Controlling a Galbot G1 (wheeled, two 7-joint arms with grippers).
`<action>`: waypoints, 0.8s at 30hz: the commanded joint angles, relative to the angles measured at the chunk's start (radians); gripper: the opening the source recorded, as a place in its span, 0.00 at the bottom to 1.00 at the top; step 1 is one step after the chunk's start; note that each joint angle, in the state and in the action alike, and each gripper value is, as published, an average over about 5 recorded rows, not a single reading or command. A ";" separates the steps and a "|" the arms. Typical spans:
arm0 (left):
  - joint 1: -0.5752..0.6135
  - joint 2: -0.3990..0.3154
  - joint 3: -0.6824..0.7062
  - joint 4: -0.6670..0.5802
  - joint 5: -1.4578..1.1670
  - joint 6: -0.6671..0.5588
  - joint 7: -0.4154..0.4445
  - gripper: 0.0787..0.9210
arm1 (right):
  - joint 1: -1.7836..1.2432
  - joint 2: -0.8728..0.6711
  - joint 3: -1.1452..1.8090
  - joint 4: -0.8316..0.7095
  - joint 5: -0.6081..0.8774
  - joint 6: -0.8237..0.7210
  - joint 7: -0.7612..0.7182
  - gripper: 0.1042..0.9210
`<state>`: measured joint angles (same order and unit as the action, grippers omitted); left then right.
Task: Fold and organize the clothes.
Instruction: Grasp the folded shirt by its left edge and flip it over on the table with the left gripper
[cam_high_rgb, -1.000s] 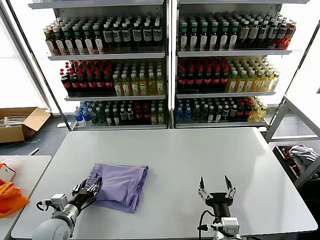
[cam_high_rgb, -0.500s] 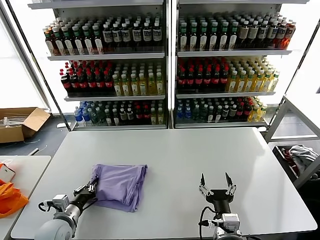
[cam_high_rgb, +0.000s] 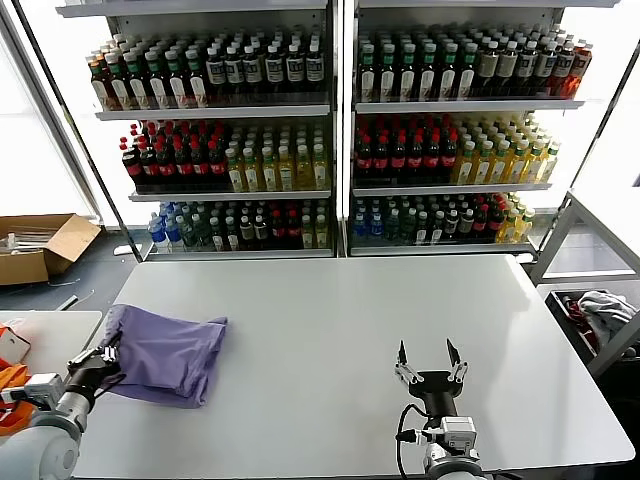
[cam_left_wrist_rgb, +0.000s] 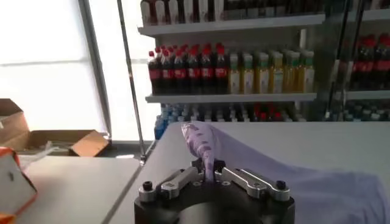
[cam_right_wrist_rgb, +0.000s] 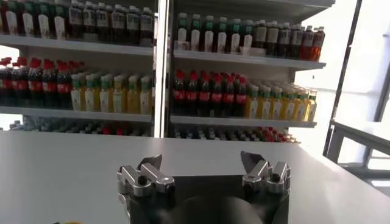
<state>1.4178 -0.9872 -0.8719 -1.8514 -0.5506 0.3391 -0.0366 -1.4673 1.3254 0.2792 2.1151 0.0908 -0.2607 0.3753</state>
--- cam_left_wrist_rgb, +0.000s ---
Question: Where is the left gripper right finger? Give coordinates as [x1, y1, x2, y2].
[213, 159, 291, 202]

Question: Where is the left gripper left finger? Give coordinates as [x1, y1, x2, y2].
[138, 158, 205, 203]

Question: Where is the purple printed T-shirt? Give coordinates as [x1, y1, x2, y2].
[181, 121, 390, 224]

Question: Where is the blue plastic water bottle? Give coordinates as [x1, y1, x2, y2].
[154, 114, 168, 140]

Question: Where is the white side table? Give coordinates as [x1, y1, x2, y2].
[15, 155, 143, 224]

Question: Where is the grey metal shelf rack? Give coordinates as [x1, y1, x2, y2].
[322, 0, 390, 122]
[136, 0, 327, 122]

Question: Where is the open brown cardboard box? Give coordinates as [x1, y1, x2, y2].
[0, 98, 110, 158]

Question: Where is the yellow juice bottle green label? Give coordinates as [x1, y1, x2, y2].
[255, 52, 270, 94]
[241, 53, 255, 94]
[283, 51, 299, 94]
[298, 50, 316, 94]
[228, 53, 241, 94]
[269, 51, 284, 94]

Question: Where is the red cap cola bottle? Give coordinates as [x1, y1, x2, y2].
[173, 47, 187, 94]
[355, 36, 374, 91]
[160, 48, 174, 94]
[200, 45, 215, 94]
[214, 44, 229, 94]
[187, 47, 201, 94]
[374, 35, 390, 91]
[148, 51, 161, 94]

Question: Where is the thin metal pole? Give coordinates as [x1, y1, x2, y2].
[117, 0, 147, 163]

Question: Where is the clear plastic bag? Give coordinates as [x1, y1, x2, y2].
[18, 141, 59, 170]

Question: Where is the white orange carton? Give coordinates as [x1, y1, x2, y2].
[0, 147, 39, 217]

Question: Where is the orange fabric bag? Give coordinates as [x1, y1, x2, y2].
[0, 212, 16, 224]

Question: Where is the thick grey window post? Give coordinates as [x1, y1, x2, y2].
[77, 0, 113, 141]

